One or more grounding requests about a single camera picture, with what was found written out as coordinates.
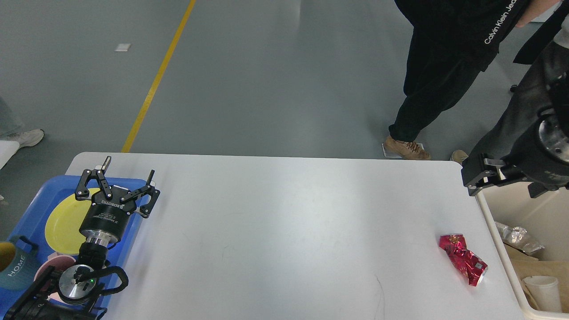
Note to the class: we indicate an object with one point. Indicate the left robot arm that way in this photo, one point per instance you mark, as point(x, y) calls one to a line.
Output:
point(81, 285)

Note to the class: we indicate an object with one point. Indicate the pink mug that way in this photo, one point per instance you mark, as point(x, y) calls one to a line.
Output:
point(61, 263)

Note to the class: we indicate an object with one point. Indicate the blue plastic tray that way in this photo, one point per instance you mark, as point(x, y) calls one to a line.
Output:
point(32, 226)

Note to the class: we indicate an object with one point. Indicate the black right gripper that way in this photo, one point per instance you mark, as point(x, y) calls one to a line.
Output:
point(540, 154)

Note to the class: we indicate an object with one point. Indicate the person in black clothes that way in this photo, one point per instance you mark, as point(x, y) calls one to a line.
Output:
point(452, 42)

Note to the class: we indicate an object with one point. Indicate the person in grey trousers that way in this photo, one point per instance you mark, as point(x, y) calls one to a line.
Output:
point(547, 53)

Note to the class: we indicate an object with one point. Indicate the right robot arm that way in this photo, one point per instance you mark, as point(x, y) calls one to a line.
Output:
point(558, 92)

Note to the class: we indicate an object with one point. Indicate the white side table corner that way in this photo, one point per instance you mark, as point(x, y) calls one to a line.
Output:
point(7, 149)

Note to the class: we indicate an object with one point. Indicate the person with white sneaker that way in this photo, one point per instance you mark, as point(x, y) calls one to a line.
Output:
point(11, 128)

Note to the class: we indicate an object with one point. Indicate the white paper cup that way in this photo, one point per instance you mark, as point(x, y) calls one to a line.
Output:
point(545, 292)

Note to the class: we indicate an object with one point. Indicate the red wrapper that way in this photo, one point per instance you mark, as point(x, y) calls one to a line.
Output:
point(464, 260)

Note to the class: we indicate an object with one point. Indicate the silver foil bag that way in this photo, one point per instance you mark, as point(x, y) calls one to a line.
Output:
point(519, 238)

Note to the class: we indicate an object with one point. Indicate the cream plastic bin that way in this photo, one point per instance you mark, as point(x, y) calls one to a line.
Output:
point(546, 218)

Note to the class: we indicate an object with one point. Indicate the teal green mug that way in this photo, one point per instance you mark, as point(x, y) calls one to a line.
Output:
point(18, 267)

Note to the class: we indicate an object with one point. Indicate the brown paper bag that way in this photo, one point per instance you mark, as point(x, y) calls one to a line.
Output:
point(526, 266)

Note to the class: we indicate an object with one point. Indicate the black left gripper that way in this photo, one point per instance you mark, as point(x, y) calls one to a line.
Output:
point(106, 215)

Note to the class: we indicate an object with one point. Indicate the yellow plastic plate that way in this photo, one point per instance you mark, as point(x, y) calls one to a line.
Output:
point(67, 217)

